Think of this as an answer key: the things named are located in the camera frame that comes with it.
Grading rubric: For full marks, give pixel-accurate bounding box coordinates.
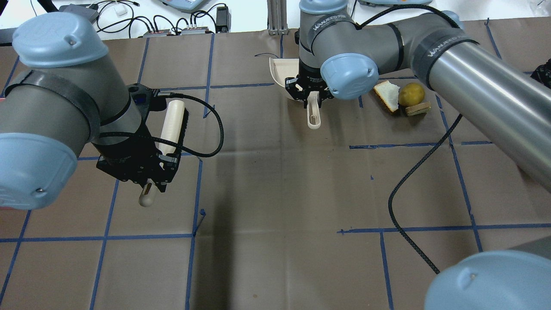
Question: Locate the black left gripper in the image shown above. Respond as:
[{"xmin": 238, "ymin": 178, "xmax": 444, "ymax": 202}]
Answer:
[{"xmin": 95, "ymin": 84, "xmax": 180, "ymax": 192}]

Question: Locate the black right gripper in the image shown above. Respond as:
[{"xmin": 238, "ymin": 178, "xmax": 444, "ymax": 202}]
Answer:
[{"xmin": 285, "ymin": 65, "xmax": 334, "ymax": 108}]

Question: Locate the beige plastic dustpan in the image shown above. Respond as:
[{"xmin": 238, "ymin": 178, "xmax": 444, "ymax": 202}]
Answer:
[{"xmin": 268, "ymin": 58, "xmax": 322, "ymax": 130}]

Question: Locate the beige hand brush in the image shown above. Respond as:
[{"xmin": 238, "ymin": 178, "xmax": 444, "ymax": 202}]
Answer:
[{"xmin": 139, "ymin": 99, "xmax": 185, "ymax": 207}]

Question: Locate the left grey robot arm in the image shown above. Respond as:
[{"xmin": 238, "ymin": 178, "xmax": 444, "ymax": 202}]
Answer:
[{"xmin": 0, "ymin": 12, "xmax": 179, "ymax": 210}]

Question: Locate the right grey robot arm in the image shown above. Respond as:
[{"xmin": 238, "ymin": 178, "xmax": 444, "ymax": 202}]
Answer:
[{"xmin": 284, "ymin": 0, "xmax": 551, "ymax": 310}]

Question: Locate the black bag lined bin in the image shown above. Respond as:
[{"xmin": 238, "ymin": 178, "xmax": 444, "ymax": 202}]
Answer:
[{"xmin": 530, "ymin": 59, "xmax": 551, "ymax": 89}]

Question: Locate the bread slice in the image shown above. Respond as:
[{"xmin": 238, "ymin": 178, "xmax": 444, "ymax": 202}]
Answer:
[{"xmin": 373, "ymin": 81, "xmax": 401, "ymax": 114}]

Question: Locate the yellow lemon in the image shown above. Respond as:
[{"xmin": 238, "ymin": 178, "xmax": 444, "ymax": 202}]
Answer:
[{"xmin": 398, "ymin": 83, "xmax": 425, "ymax": 107}]

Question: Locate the black power adapter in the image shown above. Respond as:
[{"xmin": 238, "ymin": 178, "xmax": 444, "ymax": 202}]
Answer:
[{"xmin": 215, "ymin": 6, "xmax": 231, "ymax": 33}]

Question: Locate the small brown cracker piece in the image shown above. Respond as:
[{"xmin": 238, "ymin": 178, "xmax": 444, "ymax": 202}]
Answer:
[{"xmin": 405, "ymin": 101, "xmax": 431, "ymax": 117}]

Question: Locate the black usb hub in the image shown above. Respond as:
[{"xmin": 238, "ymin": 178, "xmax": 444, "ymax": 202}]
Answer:
[{"xmin": 59, "ymin": 3, "xmax": 99, "ymax": 23}]

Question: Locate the aluminium frame post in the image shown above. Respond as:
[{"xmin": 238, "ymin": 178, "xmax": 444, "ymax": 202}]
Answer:
[{"xmin": 267, "ymin": 0, "xmax": 289, "ymax": 37}]

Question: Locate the black braided cable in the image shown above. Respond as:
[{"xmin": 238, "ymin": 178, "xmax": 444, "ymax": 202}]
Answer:
[{"xmin": 387, "ymin": 114, "xmax": 464, "ymax": 275}]

